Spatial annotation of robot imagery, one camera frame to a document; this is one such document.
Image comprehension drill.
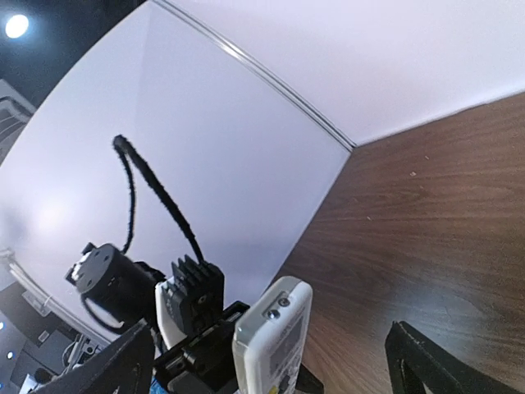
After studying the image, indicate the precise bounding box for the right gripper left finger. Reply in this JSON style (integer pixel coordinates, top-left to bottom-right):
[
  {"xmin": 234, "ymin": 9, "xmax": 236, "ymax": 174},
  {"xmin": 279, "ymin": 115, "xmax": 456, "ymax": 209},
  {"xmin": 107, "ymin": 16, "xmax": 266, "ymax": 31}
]
[{"xmin": 35, "ymin": 322, "xmax": 155, "ymax": 394}]

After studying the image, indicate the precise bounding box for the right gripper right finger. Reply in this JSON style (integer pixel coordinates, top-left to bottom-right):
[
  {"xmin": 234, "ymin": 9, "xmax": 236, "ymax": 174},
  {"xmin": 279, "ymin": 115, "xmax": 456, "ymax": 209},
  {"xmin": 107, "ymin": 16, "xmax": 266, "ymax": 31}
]
[{"xmin": 385, "ymin": 321, "xmax": 519, "ymax": 394}]

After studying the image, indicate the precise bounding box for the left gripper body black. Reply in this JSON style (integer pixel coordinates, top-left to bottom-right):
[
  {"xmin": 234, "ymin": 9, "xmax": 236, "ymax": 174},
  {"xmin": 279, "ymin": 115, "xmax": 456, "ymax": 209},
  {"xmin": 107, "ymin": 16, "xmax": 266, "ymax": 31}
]
[{"xmin": 152, "ymin": 300, "xmax": 325, "ymax": 394}]

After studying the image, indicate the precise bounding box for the white remote control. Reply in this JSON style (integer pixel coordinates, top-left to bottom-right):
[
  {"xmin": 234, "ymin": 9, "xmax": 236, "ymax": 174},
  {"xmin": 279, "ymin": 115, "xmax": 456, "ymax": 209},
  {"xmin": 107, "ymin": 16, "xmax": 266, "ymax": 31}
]
[{"xmin": 232, "ymin": 276, "xmax": 313, "ymax": 394}]

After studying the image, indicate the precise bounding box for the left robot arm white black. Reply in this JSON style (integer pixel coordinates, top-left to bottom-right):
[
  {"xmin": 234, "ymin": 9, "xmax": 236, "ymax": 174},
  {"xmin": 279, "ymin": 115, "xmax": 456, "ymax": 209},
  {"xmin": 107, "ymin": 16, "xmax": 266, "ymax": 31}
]
[{"xmin": 66, "ymin": 244, "xmax": 324, "ymax": 393}]

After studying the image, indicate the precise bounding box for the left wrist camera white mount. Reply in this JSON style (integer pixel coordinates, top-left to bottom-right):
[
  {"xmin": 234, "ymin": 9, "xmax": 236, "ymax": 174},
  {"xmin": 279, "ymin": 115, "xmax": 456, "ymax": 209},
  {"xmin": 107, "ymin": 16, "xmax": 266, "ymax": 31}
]
[{"xmin": 155, "ymin": 255, "xmax": 225, "ymax": 350}]

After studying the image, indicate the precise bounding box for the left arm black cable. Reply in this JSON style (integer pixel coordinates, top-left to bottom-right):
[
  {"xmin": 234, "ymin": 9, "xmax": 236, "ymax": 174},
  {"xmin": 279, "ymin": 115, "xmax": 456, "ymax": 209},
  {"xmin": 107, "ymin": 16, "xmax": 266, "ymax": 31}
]
[{"xmin": 112, "ymin": 134, "xmax": 206, "ymax": 263}]

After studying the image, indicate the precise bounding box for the left aluminium frame post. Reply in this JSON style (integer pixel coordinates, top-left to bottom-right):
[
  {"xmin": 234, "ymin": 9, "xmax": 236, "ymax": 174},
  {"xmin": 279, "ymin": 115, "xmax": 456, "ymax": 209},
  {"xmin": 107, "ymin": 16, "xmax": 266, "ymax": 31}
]
[{"xmin": 153, "ymin": 0, "xmax": 357, "ymax": 152}]

